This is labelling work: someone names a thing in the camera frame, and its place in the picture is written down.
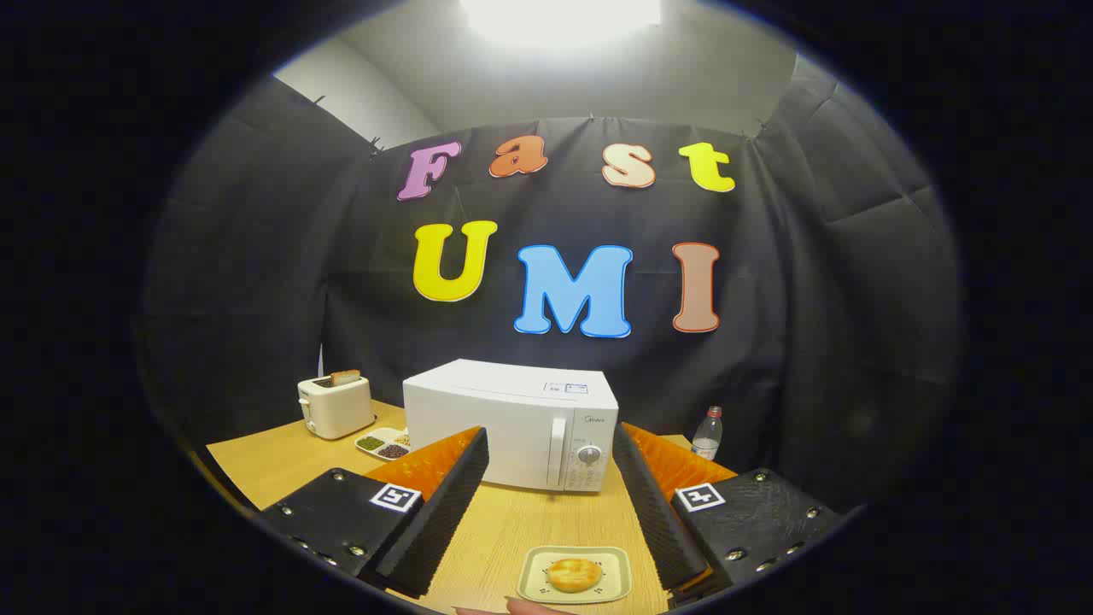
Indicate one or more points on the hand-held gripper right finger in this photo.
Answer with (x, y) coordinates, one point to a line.
(653, 512)

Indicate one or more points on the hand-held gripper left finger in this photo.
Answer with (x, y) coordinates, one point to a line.
(444, 504)

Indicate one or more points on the white microwave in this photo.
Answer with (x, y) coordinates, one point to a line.
(495, 418)

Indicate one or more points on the golden bread bun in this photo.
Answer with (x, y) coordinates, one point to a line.
(574, 574)

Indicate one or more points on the divided white dish with beans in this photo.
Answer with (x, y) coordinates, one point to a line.
(382, 446)

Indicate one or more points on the clear bottle with red label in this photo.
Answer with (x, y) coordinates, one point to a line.
(707, 437)

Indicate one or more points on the pale square plate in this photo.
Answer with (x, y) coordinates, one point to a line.
(531, 581)

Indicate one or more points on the cream toaster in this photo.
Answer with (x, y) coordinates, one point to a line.
(337, 410)

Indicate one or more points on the brown toast slice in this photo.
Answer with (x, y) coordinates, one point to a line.
(346, 377)

